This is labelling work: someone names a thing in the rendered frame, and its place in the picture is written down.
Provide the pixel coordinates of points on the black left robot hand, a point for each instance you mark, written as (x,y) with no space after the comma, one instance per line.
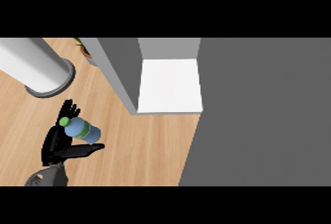
(56,143)

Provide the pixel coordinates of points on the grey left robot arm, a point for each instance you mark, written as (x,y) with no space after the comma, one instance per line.
(49,176)

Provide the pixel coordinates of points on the blue water bottle green cap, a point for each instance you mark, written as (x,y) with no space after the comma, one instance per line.
(81,130)

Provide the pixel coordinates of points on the grey open cabinet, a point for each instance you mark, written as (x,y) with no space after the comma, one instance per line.
(151,75)

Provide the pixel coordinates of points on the dark grey cabinet door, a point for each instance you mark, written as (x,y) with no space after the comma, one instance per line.
(263,112)

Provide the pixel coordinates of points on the white paper towel roll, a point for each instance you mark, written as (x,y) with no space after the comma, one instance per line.
(33,65)

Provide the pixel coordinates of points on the potted green plant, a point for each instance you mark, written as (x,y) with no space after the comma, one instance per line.
(84,49)

